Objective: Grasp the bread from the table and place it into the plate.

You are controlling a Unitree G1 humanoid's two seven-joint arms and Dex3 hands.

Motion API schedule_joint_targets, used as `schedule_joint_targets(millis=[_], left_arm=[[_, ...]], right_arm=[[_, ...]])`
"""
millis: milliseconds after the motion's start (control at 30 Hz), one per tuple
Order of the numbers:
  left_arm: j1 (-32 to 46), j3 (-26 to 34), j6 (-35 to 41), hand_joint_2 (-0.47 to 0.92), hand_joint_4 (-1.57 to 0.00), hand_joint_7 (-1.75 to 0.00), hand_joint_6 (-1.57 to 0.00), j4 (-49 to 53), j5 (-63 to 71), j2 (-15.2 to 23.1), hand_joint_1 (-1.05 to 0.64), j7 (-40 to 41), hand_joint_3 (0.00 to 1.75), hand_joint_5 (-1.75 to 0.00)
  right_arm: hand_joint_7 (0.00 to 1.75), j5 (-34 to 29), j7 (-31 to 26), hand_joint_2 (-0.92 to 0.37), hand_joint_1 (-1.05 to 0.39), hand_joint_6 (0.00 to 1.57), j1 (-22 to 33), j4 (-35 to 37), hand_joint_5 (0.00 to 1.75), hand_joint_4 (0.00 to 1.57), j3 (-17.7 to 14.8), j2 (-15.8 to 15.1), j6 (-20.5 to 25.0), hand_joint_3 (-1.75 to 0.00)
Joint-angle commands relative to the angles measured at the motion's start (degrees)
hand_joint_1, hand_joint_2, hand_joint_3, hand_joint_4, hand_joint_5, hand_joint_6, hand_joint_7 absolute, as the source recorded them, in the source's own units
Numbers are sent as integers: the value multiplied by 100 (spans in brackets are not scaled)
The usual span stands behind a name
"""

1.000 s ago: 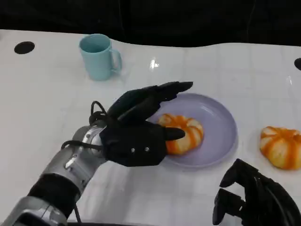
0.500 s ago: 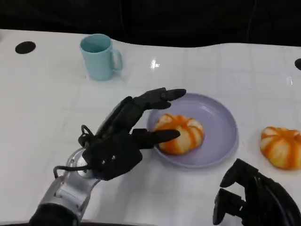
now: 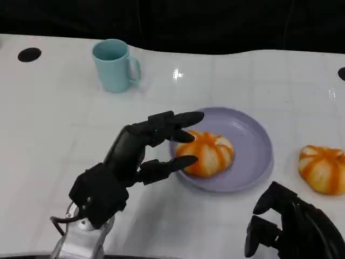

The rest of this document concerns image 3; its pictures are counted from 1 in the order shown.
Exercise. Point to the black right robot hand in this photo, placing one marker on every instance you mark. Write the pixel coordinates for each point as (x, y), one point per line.
(304, 232)

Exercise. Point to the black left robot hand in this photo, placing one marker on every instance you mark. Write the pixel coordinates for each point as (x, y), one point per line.
(126, 153)

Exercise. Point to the orange and white bread roll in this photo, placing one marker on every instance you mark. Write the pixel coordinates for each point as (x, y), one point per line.
(207, 153)
(323, 170)

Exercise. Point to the pale green mug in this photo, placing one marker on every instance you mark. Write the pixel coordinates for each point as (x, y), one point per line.
(111, 70)

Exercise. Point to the lilac plate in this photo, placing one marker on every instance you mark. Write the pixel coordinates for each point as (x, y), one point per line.
(248, 140)

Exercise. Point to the black round table grommet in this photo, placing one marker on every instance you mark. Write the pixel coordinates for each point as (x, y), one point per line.
(29, 54)
(341, 73)

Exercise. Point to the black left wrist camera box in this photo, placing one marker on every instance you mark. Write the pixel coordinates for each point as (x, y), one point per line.
(97, 194)

